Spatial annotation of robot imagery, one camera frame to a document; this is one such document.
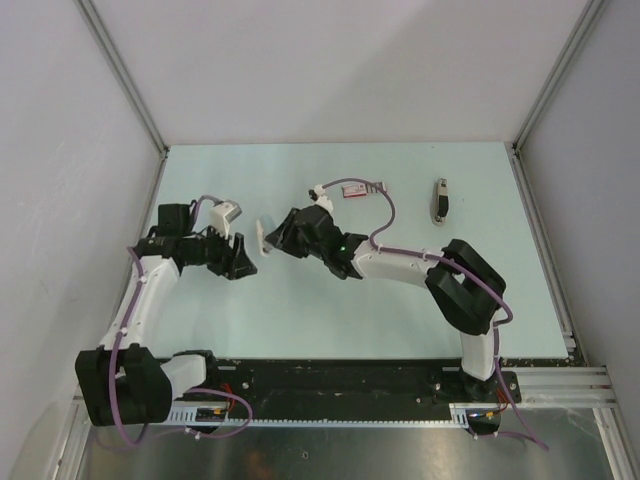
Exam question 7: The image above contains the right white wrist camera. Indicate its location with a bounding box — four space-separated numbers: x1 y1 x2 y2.
308 184 334 213

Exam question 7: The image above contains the right aluminium corner post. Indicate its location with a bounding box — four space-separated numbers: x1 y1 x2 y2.
512 0 610 153

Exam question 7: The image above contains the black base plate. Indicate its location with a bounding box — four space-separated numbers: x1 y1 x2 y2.
200 358 522 403

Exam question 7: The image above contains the aluminium front rail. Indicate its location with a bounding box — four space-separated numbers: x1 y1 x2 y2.
72 364 614 436

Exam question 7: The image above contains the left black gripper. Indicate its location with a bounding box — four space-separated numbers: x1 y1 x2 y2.
185 221 257 280

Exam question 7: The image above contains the beige black stapler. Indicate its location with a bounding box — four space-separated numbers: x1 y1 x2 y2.
431 178 450 226

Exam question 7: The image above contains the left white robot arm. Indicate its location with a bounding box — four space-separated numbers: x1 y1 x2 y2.
75 197 257 427

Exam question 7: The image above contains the left aluminium corner post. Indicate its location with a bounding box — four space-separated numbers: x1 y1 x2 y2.
74 0 168 156

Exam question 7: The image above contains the aluminium corner post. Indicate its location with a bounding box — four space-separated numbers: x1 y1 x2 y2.
74 0 168 156
512 0 610 153

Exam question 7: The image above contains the red staple box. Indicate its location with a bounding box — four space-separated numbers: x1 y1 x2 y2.
341 181 387 199

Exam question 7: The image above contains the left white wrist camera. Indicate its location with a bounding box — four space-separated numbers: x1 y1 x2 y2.
209 200 242 238

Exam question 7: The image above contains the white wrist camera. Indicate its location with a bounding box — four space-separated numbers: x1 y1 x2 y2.
308 184 334 213
209 200 242 238

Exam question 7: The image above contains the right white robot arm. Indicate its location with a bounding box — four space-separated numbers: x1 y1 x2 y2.
256 205 513 402

